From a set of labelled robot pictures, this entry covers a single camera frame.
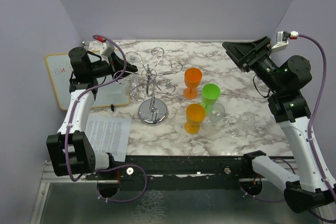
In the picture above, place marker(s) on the printed paper sheet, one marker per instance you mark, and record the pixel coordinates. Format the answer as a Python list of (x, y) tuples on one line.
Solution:
[(109, 135)]

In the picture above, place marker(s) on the clear wine glass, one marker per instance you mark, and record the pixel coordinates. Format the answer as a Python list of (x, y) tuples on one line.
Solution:
[(244, 123), (131, 80)]

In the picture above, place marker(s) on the clear glass centre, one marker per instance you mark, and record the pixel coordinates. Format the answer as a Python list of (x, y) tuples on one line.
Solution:
[(216, 113)]

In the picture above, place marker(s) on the orange wine glass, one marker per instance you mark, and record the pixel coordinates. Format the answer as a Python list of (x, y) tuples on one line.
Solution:
[(192, 79), (195, 115)]

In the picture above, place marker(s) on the black base frame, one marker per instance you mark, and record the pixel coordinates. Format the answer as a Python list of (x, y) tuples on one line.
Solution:
[(179, 173)]

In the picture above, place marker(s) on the aluminium rail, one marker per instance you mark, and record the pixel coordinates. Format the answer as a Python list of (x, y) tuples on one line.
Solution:
[(49, 176)]

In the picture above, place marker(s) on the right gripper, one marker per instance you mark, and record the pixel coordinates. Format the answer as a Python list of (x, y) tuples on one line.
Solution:
[(247, 54)]

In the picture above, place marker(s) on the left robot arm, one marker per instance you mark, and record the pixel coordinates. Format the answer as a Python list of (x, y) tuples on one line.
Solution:
[(69, 149)]

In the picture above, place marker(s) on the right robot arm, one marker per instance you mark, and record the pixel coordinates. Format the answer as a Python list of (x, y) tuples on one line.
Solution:
[(313, 186)]

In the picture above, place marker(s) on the yellow framed whiteboard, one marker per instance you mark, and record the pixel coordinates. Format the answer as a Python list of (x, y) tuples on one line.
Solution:
[(59, 69)]

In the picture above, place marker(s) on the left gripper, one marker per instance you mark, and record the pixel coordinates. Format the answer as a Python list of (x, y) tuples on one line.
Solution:
[(119, 63)]

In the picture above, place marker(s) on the orange wine glass front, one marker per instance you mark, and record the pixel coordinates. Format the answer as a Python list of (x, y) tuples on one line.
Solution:
[(195, 115)]

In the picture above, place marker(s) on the chrome wine glass rack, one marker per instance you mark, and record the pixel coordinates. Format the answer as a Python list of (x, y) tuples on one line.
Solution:
[(152, 111)]

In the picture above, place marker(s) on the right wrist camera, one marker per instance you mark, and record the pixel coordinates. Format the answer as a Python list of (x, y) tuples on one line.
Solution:
[(282, 40)]

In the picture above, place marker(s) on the green wine glass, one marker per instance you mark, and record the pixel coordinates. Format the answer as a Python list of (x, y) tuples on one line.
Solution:
[(210, 94)]

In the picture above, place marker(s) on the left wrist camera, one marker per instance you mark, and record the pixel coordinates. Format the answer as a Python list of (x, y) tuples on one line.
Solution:
[(105, 47)]

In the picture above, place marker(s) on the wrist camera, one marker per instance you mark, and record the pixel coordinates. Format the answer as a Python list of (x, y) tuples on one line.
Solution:
[(105, 47), (282, 40)]

